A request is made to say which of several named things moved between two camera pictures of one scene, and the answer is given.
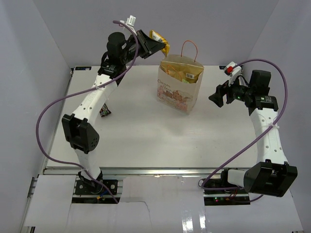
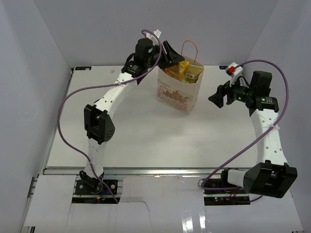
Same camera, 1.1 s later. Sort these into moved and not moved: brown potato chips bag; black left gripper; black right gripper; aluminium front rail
Moved: black left gripper
Not moved: brown potato chips bag; aluminium front rail; black right gripper
